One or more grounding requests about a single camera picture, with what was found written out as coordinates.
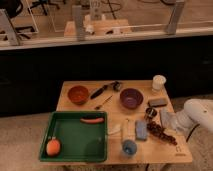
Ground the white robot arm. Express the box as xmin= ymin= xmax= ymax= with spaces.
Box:
xmin=176 ymin=99 xmax=213 ymax=133

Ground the green plastic tray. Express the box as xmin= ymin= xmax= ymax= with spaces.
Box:
xmin=39 ymin=111 xmax=107 ymax=162

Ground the wooden table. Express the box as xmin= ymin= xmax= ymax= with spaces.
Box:
xmin=56 ymin=80 xmax=192 ymax=165

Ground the purple bowl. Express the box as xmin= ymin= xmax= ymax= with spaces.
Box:
xmin=120 ymin=88 xmax=144 ymax=109

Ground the red sausage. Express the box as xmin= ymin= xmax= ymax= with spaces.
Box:
xmin=80 ymin=118 xmax=104 ymax=124

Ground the orange-brown bowl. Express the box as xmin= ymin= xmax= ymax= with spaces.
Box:
xmin=68 ymin=85 xmax=89 ymax=105

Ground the black cable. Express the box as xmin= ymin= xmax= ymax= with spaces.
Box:
xmin=185 ymin=123 xmax=201 ymax=143

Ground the blue sponge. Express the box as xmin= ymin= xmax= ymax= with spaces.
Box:
xmin=135 ymin=121 xmax=148 ymax=141

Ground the small dark spoon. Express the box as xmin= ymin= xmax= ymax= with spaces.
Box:
xmin=94 ymin=95 xmax=113 ymax=110

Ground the grey cloth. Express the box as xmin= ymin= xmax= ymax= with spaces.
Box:
xmin=159 ymin=109 xmax=178 ymax=131

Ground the small metal tin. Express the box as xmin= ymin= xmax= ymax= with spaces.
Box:
xmin=144 ymin=107 xmax=157 ymax=120

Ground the white paper cup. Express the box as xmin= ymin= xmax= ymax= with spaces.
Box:
xmin=152 ymin=75 xmax=166 ymax=91

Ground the orange fruit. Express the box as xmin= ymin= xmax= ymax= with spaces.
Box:
xmin=46 ymin=139 xmax=61 ymax=156

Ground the blue cup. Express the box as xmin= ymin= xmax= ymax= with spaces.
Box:
xmin=122 ymin=139 xmax=137 ymax=157

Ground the dark red grape bunch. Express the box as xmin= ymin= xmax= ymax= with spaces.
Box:
xmin=147 ymin=121 xmax=177 ymax=145

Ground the dark grey block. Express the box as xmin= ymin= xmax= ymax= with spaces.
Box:
xmin=148 ymin=98 xmax=167 ymax=107

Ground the black-handled brush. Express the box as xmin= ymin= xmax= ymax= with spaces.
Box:
xmin=90 ymin=81 xmax=122 ymax=99

